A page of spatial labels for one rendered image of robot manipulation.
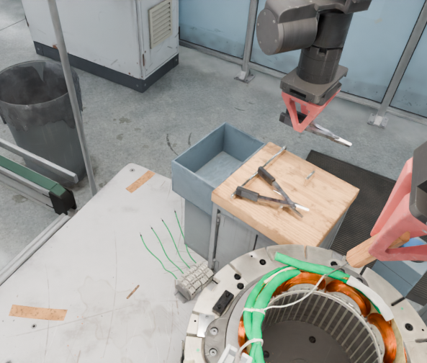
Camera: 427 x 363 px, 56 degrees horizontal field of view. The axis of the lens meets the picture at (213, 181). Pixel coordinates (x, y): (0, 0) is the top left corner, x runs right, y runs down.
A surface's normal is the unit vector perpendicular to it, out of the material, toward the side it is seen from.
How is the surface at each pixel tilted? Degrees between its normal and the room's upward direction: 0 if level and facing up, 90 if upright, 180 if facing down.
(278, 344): 0
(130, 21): 90
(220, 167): 0
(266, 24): 91
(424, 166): 67
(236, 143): 90
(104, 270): 0
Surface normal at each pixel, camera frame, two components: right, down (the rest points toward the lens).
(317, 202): 0.06, -0.69
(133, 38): -0.47, 0.61
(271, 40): -0.91, 0.28
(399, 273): -0.74, 0.44
